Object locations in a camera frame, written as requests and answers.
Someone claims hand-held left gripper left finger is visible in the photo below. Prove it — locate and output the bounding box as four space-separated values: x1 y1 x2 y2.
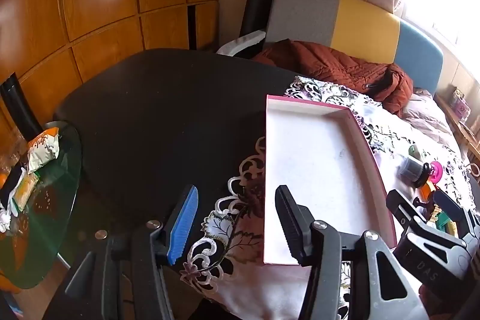
49 185 199 320

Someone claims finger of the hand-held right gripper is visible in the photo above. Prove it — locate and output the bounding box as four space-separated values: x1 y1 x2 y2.
432 190 480 241
386 189 428 231

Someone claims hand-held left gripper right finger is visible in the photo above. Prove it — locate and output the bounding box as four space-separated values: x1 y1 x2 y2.
275 185 428 320

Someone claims orange plastic clip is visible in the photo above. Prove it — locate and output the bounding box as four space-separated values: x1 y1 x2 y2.
419 182 438 199

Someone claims magenta plastic bottle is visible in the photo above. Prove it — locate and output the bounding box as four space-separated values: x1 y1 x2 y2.
429 161 445 186

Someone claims dark jar with black lid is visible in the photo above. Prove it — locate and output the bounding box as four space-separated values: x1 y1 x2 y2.
398 154 432 189

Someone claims pink-rimmed white tray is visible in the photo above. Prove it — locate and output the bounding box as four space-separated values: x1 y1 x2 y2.
263 94 398 267

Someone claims white floral tablecloth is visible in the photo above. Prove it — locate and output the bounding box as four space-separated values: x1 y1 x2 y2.
179 76 480 320

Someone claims wooden bedside desk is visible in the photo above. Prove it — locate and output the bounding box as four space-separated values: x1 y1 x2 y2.
435 91 480 163

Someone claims pale pink quilt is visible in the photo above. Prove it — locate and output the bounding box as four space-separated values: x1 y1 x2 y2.
401 89 466 156

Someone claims pink storage box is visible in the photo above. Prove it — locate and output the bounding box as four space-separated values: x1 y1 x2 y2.
450 88 472 122

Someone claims green glass side table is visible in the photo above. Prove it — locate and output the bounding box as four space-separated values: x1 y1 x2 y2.
0 121 83 291

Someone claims rust brown quilted jacket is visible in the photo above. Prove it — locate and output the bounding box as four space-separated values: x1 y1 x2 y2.
252 39 414 116

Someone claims white orange snack bag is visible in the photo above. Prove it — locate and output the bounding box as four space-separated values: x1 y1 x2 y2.
26 127 61 174

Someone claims yellow green packet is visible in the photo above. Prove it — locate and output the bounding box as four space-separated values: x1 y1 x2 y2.
13 172 41 212

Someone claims white tissue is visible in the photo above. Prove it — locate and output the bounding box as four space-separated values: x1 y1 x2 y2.
0 198 16 233

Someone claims white padded armrest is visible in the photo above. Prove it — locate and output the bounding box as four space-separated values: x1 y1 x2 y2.
215 29 266 57

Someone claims grey yellow blue headboard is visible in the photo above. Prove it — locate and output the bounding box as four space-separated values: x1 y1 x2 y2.
264 0 444 96

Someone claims black rolled mat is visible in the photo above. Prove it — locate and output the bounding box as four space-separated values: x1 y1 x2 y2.
240 0 282 40

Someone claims black post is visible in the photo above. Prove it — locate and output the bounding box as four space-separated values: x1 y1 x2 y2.
0 76 44 141

